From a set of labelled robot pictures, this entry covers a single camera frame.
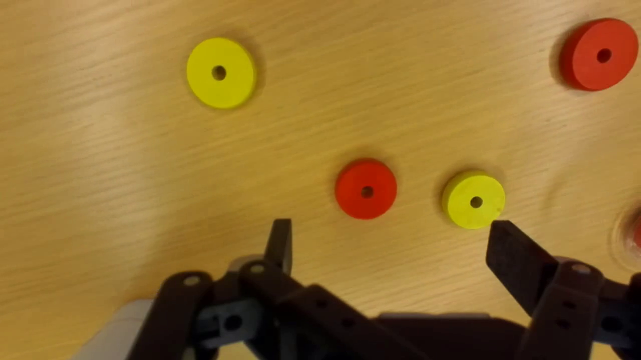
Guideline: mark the white paper cup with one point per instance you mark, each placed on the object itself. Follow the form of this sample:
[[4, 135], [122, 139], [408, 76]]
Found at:
[[117, 337]]

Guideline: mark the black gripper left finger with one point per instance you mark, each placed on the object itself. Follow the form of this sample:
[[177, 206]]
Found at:
[[266, 308]]

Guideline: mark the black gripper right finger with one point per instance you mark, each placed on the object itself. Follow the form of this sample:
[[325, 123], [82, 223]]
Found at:
[[570, 302]]

